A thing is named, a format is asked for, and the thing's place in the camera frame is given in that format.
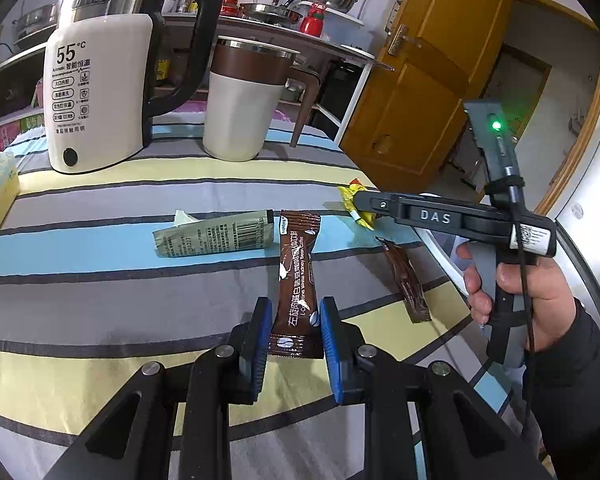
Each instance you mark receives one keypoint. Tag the steel steamer pot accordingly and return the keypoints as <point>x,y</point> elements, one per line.
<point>35,22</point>

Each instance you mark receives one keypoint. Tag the striped tablecloth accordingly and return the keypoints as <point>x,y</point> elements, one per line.
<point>130,285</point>

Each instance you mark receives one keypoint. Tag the red bottle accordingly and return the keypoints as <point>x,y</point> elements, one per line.
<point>311,22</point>

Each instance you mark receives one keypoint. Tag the white plastic container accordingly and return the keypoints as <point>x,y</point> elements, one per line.
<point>345,25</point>

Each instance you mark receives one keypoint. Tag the colourful snack packets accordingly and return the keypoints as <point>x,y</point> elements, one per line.
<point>10,132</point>

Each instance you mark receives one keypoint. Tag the wooden door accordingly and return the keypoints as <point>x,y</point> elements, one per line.
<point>430,85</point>

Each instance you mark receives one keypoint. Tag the grey-green packet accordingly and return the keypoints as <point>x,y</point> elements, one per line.
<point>215,235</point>

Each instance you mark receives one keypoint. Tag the person's right forearm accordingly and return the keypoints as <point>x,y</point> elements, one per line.
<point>580,400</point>

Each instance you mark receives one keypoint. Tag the brown coffee sachet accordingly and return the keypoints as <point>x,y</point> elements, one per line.
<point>407,280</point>
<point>297,280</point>

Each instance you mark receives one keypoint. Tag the cream steel electric kettle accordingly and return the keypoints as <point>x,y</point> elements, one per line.
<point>100,85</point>

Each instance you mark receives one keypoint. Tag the yellow snack wrapper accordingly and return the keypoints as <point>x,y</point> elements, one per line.
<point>360,212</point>

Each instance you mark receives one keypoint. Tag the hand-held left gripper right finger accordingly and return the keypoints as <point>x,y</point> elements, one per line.
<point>330,340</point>

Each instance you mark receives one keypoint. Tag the cream brown lidded mug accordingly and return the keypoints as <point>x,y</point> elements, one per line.
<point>240,110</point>

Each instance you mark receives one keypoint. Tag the red jars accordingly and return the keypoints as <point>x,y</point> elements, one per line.
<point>228,6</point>

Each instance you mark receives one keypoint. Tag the wooden door frame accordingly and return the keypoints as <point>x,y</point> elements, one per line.
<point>597,110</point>

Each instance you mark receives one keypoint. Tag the person's right hand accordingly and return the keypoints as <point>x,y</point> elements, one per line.
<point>550,310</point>

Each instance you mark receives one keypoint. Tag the steel frying pan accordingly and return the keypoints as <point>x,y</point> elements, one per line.
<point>267,12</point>

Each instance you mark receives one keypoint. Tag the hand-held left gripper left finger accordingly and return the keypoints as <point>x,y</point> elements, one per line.
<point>262,340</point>

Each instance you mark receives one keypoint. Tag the pink-lidded storage box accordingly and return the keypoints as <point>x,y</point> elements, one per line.
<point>190,107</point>

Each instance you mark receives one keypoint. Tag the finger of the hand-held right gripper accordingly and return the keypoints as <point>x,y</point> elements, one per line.
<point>375,204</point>

